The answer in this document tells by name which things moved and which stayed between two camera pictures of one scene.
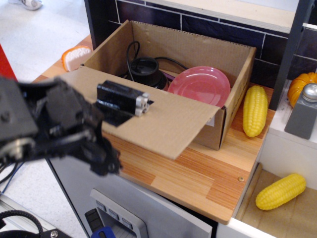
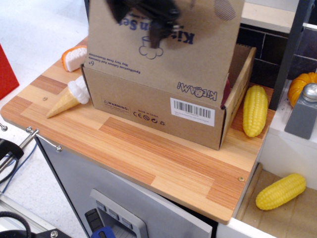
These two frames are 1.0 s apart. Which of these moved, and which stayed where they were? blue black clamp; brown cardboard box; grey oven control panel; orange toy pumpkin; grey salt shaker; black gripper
Moved: black gripper; brown cardboard box
Stayed: grey salt shaker; grey oven control panel; orange toy pumpkin; blue black clamp
